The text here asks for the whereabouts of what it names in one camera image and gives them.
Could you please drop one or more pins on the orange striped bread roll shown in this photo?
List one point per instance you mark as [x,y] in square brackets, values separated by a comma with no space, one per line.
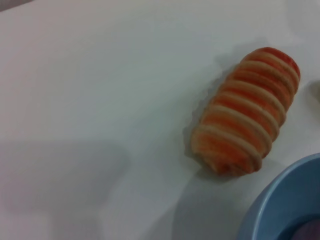
[242,112]

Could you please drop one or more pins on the pink peach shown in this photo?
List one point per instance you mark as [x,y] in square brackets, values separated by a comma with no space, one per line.
[308,231]

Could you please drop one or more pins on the blue bowl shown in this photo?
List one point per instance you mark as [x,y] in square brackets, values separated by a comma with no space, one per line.
[275,200]

